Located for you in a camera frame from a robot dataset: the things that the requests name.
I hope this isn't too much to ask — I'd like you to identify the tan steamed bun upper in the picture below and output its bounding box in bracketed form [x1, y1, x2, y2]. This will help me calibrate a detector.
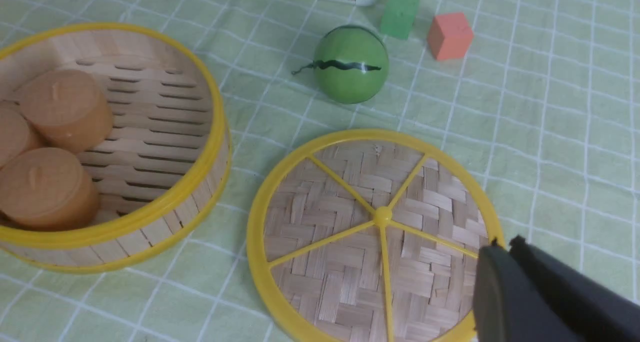
[18, 69, 114, 153]

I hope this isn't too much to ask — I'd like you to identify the green foam cube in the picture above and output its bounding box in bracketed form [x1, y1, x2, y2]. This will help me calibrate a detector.
[379, 0, 420, 41]

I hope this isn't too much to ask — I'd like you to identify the green checked tablecloth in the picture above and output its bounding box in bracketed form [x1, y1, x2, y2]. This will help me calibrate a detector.
[1, 0, 640, 342]

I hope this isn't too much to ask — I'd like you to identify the tan steamed bun left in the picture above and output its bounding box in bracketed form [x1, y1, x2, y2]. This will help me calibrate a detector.
[0, 108, 45, 168]

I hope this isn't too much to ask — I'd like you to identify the yellow woven bamboo steamer lid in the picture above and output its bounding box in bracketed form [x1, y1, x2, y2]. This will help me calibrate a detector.
[246, 129, 505, 342]

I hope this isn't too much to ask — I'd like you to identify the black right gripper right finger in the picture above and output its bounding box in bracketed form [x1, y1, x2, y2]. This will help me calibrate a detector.
[509, 237, 640, 342]

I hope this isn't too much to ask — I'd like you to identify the tan steamed bun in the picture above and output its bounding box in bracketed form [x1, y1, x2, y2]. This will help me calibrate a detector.
[0, 108, 45, 168]
[0, 148, 100, 231]
[18, 69, 114, 153]

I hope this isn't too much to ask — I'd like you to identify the tan steamed bun lower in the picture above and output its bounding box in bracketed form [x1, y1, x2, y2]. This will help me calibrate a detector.
[0, 148, 100, 231]

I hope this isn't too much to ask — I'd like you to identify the yellow bamboo steamer basket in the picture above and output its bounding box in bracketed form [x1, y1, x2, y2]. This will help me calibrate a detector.
[1, 22, 233, 274]

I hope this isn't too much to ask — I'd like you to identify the salmon pink foam cube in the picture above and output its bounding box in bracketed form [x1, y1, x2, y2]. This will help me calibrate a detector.
[427, 12, 474, 61]

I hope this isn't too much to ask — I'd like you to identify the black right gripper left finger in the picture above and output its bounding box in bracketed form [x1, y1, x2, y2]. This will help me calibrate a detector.
[473, 245, 585, 342]

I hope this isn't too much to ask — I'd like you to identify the green toy watermelon ball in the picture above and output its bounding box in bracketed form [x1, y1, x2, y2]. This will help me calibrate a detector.
[292, 25, 390, 104]

